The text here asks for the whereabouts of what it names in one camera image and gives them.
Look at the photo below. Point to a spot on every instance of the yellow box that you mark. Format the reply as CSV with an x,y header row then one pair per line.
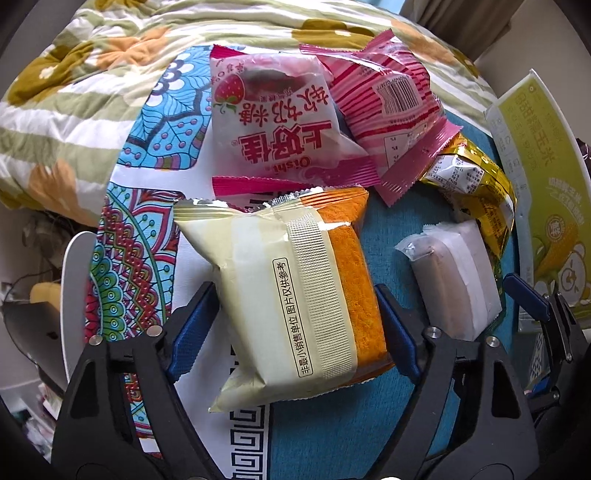
x,y
46,295

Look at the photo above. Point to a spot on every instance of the colourful patterned cloth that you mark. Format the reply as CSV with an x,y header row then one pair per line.
x,y
138,230

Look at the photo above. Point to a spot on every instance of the clear wrapped white cake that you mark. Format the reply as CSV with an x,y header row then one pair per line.
x,y
452,277

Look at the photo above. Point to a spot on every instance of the brown curtain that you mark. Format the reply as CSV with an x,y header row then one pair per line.
x,y
498,32

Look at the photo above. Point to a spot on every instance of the yellow-green cardboard box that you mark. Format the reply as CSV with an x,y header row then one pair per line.
x,y
545,184

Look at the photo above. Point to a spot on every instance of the floral quilted blanket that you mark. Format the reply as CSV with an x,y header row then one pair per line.
x,y
69,92

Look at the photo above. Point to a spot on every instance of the pink strawberry candy packet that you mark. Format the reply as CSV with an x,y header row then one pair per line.
x,y
277,129

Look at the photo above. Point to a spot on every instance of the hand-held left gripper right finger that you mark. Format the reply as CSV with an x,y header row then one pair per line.
x,y
401,332

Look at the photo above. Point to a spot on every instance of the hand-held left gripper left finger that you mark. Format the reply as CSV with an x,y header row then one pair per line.
x,y
184,332

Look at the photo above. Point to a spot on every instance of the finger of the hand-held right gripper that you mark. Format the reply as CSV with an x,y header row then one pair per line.
x,y
526,295
542,388

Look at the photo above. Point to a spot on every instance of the pink striped snack packet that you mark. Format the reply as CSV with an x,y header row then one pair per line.
x,y
392,115

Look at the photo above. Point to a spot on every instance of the gold snack packet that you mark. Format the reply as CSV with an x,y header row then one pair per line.
x,y
480,184

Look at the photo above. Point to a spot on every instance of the cream orange cake packet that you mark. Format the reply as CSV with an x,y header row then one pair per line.
x,y
277,300

